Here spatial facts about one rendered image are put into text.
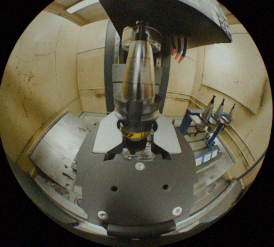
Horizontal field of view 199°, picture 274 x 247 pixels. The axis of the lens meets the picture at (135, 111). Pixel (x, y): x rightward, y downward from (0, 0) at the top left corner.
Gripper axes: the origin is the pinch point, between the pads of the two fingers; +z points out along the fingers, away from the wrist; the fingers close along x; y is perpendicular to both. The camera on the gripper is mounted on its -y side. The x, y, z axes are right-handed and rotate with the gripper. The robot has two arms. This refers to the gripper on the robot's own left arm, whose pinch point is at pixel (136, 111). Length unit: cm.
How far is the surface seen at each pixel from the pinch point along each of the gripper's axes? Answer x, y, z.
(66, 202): -50, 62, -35
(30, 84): -99, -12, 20
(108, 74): -27, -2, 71
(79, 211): -37, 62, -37
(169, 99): 59, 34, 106
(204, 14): 16.9, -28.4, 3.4
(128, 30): -3.6, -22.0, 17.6
